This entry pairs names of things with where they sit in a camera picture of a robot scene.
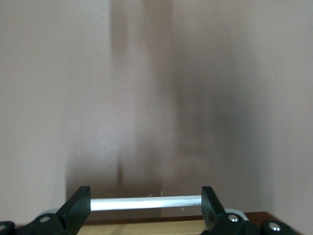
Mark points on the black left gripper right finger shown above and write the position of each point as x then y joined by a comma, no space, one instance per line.
215,215

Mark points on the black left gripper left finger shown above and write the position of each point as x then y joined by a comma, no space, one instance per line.
73,215

